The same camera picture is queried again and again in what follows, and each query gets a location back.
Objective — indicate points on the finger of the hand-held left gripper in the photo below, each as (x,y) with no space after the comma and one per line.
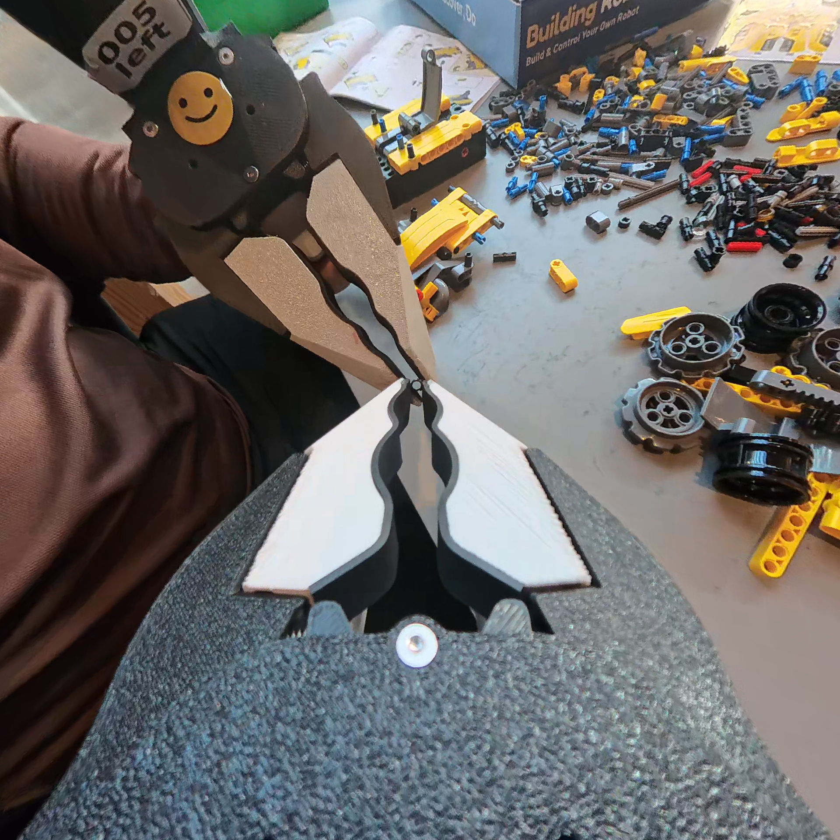
(289,289)
(354,223)

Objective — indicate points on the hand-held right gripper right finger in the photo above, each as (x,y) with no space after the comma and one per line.
(505,518)

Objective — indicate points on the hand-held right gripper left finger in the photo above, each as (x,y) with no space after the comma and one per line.
(328,518)

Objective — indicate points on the black elbow connector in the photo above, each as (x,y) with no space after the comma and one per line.
(655,226)

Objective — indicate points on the person's left forearm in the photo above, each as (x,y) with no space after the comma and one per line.
(65,197)

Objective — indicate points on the grey desk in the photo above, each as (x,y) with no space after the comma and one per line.
(558,341)

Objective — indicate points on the person's dark trousers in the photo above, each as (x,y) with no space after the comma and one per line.
(275,380)

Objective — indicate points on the yellow and grey car assembly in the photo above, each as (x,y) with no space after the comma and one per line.
(453,216)

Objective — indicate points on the black block with yellow panels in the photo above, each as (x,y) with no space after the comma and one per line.
(446,134)

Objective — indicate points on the green box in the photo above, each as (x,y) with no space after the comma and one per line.
(262,16)

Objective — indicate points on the instruction booklet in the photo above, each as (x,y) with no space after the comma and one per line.
(380,59)

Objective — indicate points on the small yellow connector piece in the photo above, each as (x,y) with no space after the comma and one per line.
(563,275)

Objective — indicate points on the yellow curved panel piece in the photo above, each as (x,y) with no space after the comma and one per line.
(649,323)

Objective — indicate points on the small dark grey sleeve piece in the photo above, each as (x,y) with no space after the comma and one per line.
(598,222)

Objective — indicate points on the cluster of toy wheels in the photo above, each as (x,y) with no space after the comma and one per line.
(695,344)

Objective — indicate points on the yellow perforated beam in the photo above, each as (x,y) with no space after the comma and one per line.
(787,531)

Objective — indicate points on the long dark grey axle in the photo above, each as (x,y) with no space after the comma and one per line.
(649,191)

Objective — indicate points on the blue kit box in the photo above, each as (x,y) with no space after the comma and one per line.
(590,33)

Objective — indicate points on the pile of mixed building pieces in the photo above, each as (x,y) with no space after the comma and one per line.
(656,118)

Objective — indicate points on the pile of black red pins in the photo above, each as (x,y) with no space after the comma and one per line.
(754,210)

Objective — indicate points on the yellow curved liftarm piece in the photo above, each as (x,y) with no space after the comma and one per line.
(807,154)
(804,126)

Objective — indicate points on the yellow sticker sheet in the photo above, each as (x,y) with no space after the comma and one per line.
(781,29)

